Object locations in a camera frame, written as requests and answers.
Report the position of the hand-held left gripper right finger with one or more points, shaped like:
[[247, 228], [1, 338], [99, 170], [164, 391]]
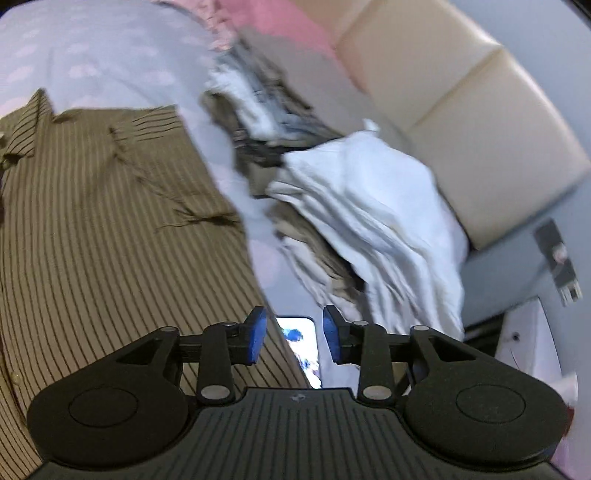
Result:
[[331, 334]]

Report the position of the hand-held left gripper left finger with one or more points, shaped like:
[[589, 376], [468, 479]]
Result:
[[257, 334]]

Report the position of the olive striped shirt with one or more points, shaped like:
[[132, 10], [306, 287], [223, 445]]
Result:
[[115, 230]]

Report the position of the pile of folded clothes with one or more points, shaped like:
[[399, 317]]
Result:
[[277, 129]]

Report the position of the smartphone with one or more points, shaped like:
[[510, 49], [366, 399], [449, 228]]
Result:
[[302, 346]]

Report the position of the white folded garment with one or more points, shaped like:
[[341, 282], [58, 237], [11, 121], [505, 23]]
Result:
[[378, 198]]

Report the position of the white bedside cabinet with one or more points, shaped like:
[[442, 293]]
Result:
[[526, 341]]

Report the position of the beige padded headboard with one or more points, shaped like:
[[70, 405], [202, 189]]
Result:
[[461, 115]]

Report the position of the bed with dotted blue sheet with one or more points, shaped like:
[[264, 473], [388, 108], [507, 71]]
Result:
[[115, 69]]

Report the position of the grey wall socket panel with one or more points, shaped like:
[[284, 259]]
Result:
[[556, 258]]

